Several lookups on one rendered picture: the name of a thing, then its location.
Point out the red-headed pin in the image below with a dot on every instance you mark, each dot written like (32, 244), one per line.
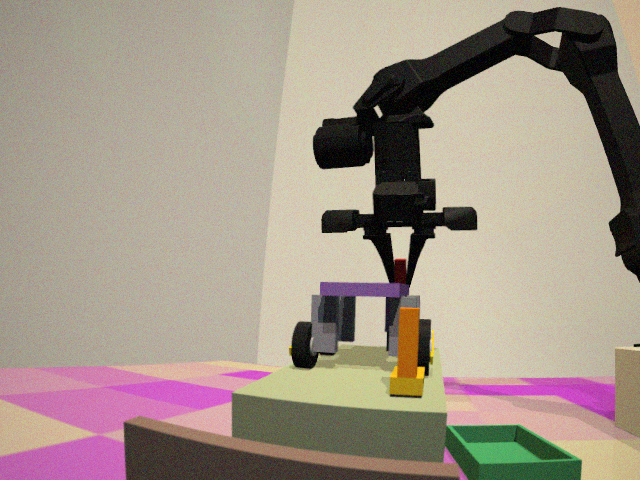
(400, 270)

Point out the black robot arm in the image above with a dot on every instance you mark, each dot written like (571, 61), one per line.
(587, 56)

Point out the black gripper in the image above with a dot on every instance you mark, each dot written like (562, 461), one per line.
(455, 218)

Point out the yellow chock with orange handle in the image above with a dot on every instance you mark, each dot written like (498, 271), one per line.
(407, 379)

